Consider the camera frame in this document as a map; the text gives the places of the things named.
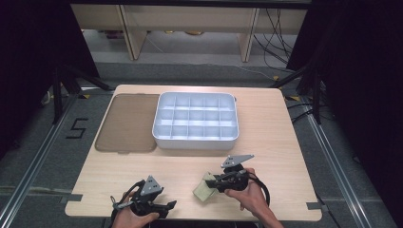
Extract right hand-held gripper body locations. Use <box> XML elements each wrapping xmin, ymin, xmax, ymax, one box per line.
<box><xmin>214</xmin><ymin>154</ymin><xmax>255</xmax><ymax>194</ymax></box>

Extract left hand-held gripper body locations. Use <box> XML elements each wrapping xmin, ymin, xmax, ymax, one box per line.
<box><xmin>129</xmin><ymin>175</ymin><xmax>168</xmax><ymax>219</ymax></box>

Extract pale green sock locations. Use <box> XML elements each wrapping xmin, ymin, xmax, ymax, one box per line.
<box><xmin>192</xmin><ymin>171</ymin><xmax>223</xmax><ymax>203</ymax></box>

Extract person's left hand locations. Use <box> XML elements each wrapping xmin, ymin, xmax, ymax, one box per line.
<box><xmin>111</xmin><ymin>191</ymin><xmax>161</xmax><ymax>228</ymax></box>

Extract person's right hand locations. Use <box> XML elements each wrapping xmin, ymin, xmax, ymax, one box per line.
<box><xmin>223</xmin><ymin>167</ymin><xmax>271</xmax><ymax>219</ymax></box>

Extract white divided storage box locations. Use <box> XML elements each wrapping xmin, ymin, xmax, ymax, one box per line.
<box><xmin>151</xmin><ymin>91</ymin><xmax>240</xmax><ymax>151</ymax></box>

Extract grey tape strip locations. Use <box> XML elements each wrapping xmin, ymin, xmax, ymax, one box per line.
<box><xmin>306</xmin><ymin>201</ymin><xmax>329</xmax><ymax>212</ymax></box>
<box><xmin>59</xmin><ymin>193</ymin><xmax>84</xmax><ymax>204</ymax></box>

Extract brown translucent lid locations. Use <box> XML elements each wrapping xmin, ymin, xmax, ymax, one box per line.
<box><xmin>94</xmin><ymin>93</ymin><xmax>161</xmax><ymax>154</ymax></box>

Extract black metal stand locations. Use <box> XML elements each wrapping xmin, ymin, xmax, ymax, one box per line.
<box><xmin>51</xmin><ymin>64</ymin><xmax>116</xmax><ymax>125</ymax></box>
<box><xmin>269</xmin><ymin>62</ymin><xmax>323</xmax><ymax>125</ymax></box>

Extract black curtain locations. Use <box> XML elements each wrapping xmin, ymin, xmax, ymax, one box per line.
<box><xmin>285</xmin><ymin>0</ymin><xmax>403</xmax><ymax>226</ymax></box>
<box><xmin>0</xmin><ymin>0</ymin><xmax>102</xmax><ymax>160</ymax></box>

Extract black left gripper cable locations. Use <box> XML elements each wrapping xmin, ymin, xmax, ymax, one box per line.
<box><xmin>109</xmin><ymin>180</ymin><xmax>145</xmax><ymax>223</ymax></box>

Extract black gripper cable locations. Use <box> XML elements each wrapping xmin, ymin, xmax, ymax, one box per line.
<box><xmin>249</xmin><ymin>173</ymin><xmax>272</xmax><ymax>207</ymax></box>
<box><xmin>109</xmin><ymin>180</ymin><xmax>145</xmax><ymax>223</ymax></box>

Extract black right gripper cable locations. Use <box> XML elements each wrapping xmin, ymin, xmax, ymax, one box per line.
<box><xmin>249</xmin><ymin>173</ymin><xmax>272</xmax><ymax>207</ymax></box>

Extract black floor cables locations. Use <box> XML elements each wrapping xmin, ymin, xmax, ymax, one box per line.
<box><xmin>285</xmin><ymin>102</ymin><xmax>327</xmax><ymax>125</ymax></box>

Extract aluminium floor rail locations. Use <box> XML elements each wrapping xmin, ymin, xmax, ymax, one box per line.
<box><xmin>0</xmin><ymin>94</ymin><xmax>79</xmax><ymax>228</ymax></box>
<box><xmin>298</xmin><ymin>94</ymin><xmax>376</xmax><ymax>228</ymax></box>

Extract white floor cable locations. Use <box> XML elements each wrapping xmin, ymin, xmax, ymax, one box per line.
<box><xmin>202</xmin><ymin>62</ymin><xmax>275</xmax><ymax>81</ymax></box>

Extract black hanging cables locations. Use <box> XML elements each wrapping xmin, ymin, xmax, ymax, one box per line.
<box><xmin>252</xmin><ymin>8</ymin><xmax>299</xmax><ymax>70</ymax></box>

